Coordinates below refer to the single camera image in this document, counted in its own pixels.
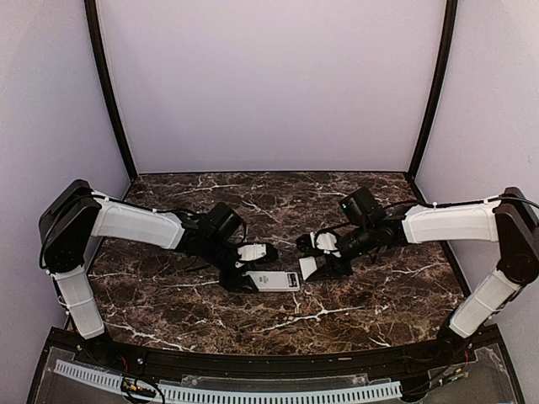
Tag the white slotted cable duct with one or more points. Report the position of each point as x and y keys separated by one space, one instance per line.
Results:
x=201 y=389

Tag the white remote control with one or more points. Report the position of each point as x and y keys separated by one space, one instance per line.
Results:
x=272 y=281

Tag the black front frame rail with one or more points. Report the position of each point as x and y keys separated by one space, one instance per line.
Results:
x=408 y=361

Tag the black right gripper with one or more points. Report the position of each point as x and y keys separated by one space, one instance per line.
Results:
x=329 y=270

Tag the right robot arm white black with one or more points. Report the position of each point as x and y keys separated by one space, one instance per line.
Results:
x=508 y=220

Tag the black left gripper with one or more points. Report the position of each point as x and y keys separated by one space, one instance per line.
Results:
x=236 y=281

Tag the small circuit board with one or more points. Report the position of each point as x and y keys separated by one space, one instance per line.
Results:
x=133 y=389

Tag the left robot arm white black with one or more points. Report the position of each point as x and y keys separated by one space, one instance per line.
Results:
x=80 y=214

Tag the white battery cover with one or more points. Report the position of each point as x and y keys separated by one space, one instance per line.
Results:
x=308 y=267

